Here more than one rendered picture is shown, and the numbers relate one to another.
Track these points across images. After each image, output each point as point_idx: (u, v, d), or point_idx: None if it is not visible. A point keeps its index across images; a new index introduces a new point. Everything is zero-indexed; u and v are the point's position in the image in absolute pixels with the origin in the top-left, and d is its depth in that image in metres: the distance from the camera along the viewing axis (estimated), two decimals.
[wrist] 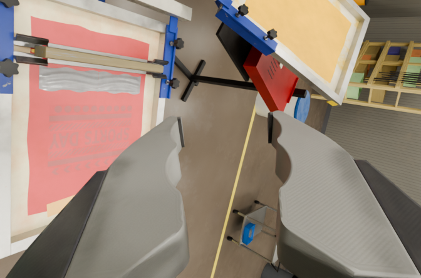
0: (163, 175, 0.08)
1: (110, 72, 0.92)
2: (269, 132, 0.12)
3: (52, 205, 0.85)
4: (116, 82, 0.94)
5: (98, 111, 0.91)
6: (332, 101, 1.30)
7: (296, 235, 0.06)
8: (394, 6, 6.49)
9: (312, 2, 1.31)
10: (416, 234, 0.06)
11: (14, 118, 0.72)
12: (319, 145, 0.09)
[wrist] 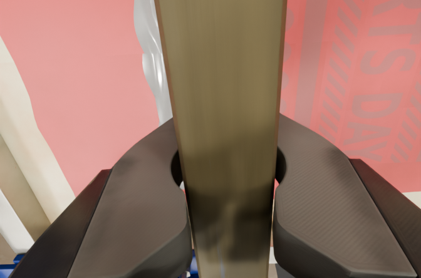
0: (166, 175, 0.08)
1: (132, 0, 0.22)
2: None
3: None
4: None
5: (292, 32, 0.23)
6: None
7: (293, 235, 0.06)
8: None
9: None
10: (410, 231, 0.06)
11: None
12: (314, 144, 0.09)
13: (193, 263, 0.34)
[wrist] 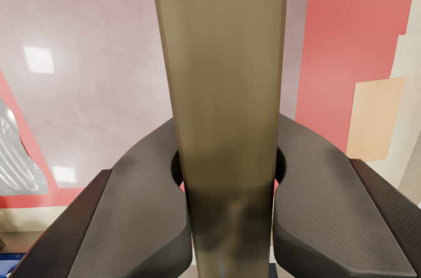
0: (167, 175, 0.08)
1: None
2: None
3: (354, 151, 0.30)
4: None
5: None
6: None
7: (292, 235, 0.06)
8: None
9: None
10: (410, 231, 0.06)
11: None
12: (314, 144, 0.09)
13: None
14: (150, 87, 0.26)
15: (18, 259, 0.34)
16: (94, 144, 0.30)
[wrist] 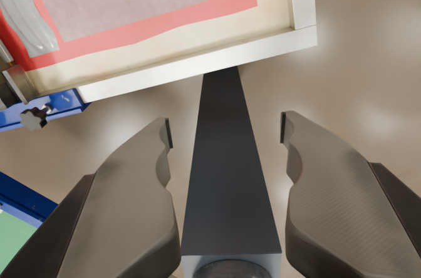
0: (152, 176, 0.08)
1: None
2: (281, 132, 0.12)
3: None
4: None
5: None
6: None
7: (306, 235, 0.06)
8: None
9: None
10: None
11: (111, 66, 0.53)
12: (332, 146, 0.09)
13: (52, 102, 0.52)
14: None
15: (47, 95, 0.52)
16: None
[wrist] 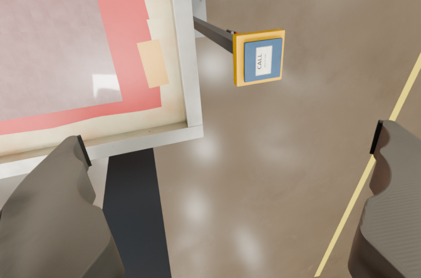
0: (75, 197, 0.08)
1: None
2: (373, 141, 0.11)
3: (151, 80, 0.59)
4: None
5: None
6: None
7: (374, 247, 0.06)
8: None
9: None
10: None
11: (25, 145, 0.58)
12: None
13: None
14: (26, 52, 0.50)
15: None
16: None
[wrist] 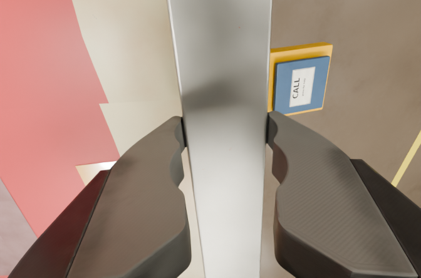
0: (166, 175, 0.08)
1: None
2: None
3: None
4: None
5: None
6: None
7: (294, 235, 0.06)
8: None
9: None
10: (411, 232, 0.06)
11: None
12: (315, 145, 0.09)
13: None
14: None
15: None
16: None
